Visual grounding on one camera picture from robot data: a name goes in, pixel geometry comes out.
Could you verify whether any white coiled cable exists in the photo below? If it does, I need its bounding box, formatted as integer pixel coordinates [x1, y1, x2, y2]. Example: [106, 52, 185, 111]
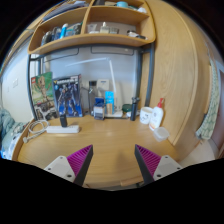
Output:
[22, 120, 50, 144]

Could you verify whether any teal knitted blanket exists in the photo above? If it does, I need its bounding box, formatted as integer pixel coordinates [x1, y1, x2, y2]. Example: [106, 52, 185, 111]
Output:
[0, 109, 26, 160]

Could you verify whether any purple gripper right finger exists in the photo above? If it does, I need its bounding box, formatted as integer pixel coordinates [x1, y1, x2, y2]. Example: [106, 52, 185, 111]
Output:
[134, 144, 183, 186]

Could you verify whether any light blue carton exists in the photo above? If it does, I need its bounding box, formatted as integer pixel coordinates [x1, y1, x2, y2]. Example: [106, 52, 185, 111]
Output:
[105, 91, 114, 115]

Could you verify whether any blue robot model box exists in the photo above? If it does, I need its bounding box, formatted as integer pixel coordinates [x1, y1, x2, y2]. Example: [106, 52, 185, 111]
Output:
[53, 75, 83, 117]

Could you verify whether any dark green small case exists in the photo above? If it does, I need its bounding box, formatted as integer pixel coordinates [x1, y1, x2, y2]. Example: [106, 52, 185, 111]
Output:
[122, 104, 132, 113]

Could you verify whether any black cylindrical device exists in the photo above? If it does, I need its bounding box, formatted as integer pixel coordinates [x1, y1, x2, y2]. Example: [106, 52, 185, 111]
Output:
[130, 97, 139, 121]

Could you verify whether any white mug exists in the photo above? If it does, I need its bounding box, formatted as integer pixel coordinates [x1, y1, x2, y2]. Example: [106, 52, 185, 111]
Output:
[140, 107, 153, 124]

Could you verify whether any black charger plug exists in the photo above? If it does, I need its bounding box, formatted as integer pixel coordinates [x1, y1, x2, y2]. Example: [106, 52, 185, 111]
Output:
[60, 115, 68, 127]

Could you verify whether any white bottle on shelf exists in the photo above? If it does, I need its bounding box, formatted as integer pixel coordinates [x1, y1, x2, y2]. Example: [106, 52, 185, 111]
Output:
[100, 23, 110, 33]

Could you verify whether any Groot Lego box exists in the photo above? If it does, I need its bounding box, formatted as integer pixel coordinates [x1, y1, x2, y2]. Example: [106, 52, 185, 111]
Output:
[31, 72, 57, 120]

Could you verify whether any wooden wall shelf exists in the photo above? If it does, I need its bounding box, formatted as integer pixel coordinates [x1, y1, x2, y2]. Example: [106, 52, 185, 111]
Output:
[28, 0, 156, 55]

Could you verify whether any white power strip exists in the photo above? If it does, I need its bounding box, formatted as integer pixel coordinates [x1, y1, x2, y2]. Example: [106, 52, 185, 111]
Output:
[46, 125, 80, 134]

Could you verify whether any blue ink bottle box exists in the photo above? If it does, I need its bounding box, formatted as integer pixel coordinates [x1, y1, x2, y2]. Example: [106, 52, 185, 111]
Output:
[93, 97, 105, 120]

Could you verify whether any dark water bottle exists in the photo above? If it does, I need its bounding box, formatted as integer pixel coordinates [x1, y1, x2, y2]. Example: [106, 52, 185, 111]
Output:
[88, 81, 98, 115]

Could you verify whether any green checkered towel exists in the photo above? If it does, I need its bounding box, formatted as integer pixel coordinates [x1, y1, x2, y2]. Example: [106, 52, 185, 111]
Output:
[196, 61, 220, 140]

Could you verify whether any clear plastic container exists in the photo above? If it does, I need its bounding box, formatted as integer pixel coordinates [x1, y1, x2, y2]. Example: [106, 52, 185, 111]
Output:
[153, 127, 169, 142]

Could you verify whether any blue tube on shelf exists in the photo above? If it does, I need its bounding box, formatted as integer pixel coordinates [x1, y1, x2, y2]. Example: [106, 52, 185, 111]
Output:
[60, 23, 68, 39]

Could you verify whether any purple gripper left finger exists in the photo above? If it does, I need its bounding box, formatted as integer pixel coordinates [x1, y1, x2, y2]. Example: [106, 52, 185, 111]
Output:
[44, 144, 94, 187]

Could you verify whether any white desk lamp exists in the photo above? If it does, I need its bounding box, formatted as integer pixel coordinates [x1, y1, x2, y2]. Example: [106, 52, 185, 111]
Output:
[69, 57, 123, 118]

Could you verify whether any white lotion pump bottle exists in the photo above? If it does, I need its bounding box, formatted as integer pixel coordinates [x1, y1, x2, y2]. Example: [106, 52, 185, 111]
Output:
[149, 98, 164, 131]

